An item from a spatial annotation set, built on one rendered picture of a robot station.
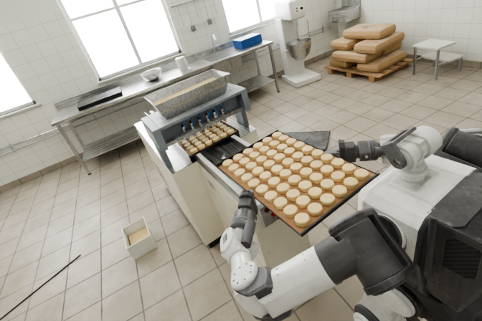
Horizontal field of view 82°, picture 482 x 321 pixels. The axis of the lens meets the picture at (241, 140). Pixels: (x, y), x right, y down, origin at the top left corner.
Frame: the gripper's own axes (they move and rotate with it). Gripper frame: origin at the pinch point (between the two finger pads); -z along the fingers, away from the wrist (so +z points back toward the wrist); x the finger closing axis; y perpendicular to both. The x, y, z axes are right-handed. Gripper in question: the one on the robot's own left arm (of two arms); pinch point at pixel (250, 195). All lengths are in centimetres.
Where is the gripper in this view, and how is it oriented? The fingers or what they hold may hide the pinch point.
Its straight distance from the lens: 114.9
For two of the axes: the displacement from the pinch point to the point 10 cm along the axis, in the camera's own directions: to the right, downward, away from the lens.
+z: -2.0, 5.3, -8.2
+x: -2.4, -8.4, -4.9
